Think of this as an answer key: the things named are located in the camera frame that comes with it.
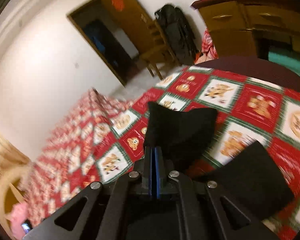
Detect black pants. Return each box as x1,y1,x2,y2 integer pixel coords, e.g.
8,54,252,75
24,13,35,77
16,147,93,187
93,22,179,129
143,101,294,220

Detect red patchwork bedspread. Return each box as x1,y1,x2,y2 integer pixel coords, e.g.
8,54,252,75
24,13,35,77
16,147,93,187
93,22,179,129
27,66,300,239

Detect pink pillow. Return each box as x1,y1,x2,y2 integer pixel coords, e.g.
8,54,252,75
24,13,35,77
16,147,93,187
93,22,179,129
7,202,29,239

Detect cream wooden headboard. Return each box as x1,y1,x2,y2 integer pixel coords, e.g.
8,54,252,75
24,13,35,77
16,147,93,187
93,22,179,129
0,166,29,239

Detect beige curtain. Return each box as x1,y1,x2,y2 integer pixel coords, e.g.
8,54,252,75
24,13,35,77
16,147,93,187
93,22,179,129
0,134,30,176

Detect red plaid cloth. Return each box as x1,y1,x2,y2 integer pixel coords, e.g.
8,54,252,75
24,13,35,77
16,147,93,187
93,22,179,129
194,29,218,64

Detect wooden chair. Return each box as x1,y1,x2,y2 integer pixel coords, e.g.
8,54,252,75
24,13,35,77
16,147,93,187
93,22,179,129
140,20,179,80

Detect black backpack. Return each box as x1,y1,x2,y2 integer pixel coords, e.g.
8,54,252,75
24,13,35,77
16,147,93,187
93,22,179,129
154,4,198,66

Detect wooden dresser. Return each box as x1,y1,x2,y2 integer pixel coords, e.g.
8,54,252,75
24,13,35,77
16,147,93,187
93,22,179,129
191,0,300,60

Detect brown wooden door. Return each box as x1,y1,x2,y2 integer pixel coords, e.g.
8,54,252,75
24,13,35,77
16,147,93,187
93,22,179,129
101,0,154,54

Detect red door decoration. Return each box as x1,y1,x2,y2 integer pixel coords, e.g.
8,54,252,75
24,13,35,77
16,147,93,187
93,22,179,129
111,0,125,12

